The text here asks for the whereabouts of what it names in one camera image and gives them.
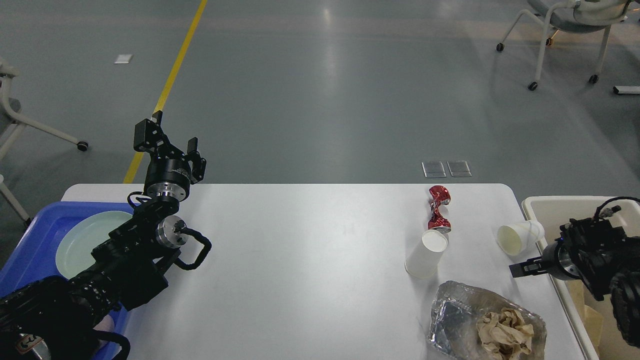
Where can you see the brown paper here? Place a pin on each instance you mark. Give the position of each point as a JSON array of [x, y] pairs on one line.
[[505, 335]]

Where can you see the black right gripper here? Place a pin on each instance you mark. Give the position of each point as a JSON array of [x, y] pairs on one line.
[[555, 261]]

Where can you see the beige plastic bin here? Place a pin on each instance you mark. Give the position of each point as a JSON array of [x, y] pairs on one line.
[[554, 211]]

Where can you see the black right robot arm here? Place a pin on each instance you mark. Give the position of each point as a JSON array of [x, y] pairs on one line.
[[603, 257]]

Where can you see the small beige cup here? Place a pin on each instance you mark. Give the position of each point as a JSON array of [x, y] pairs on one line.
[[423, 260]]

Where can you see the white bar on floor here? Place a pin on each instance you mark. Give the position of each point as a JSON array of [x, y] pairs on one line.
[[621, 90]]

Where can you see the crushed red can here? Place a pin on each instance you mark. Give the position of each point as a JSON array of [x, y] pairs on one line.
[[440, 197]]

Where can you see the white paper bowl cup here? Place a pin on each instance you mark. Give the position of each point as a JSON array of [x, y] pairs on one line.
[[515, 238]]

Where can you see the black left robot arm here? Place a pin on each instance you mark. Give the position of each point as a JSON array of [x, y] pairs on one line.
[[158, 239]]

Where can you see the grey office chair right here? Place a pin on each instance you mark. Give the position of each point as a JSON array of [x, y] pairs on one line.
[[572, 17]]

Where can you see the right floor outlet plate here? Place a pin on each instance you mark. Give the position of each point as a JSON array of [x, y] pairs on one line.
[[459, 169]]

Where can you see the floor outlet plate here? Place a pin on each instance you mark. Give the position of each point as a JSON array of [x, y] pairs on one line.
[[459, 169], [433, 170]]

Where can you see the brown paper bag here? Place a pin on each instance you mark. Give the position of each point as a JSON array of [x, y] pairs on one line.
[[591, 319]]

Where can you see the left floor outlet plate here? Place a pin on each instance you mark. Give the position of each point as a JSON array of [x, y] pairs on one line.
[[433, 170]]

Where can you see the silver foil tray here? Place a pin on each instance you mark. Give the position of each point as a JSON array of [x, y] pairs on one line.
[[455, 312]]

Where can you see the blue plastic tray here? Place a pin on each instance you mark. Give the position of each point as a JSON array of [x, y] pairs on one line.
[[30, 250]]

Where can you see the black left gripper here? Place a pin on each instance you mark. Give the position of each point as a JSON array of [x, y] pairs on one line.
[[171, 177]]

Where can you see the light green plate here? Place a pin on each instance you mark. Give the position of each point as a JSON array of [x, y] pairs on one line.
[[74, 253]]

